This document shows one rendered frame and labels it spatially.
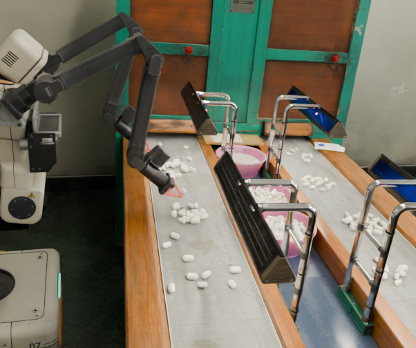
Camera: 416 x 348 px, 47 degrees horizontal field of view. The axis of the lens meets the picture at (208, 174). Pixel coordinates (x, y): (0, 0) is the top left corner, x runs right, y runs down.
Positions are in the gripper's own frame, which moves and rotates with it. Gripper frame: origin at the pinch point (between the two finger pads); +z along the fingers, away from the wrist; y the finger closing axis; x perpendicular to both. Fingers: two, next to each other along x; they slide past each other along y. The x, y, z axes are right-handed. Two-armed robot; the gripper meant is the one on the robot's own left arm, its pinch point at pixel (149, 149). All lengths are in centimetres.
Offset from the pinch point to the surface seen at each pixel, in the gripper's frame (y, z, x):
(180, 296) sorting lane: -92, 11, 6
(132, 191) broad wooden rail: -24.6, -0.3, 12.6
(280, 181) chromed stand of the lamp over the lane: -89, 7, -40
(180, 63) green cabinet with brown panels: 50, -6, -36
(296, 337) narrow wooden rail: -114, 31, -14
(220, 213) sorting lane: -40.2, 28.0, -8.3
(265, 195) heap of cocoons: -21, 48, -24
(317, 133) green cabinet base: 48, 83, -62
